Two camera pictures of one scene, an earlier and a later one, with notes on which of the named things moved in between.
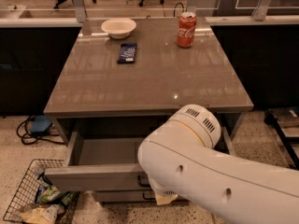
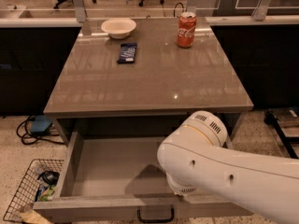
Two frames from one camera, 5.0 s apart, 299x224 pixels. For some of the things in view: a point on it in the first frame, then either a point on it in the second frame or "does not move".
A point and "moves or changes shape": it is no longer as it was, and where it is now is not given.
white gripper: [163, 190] → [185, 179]
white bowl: [119, 27] does not move
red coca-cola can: [186, 29] does not move
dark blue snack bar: [127, 53] does not move
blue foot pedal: [40, 125] does not move
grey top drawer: [103, 164] moves or changes shape
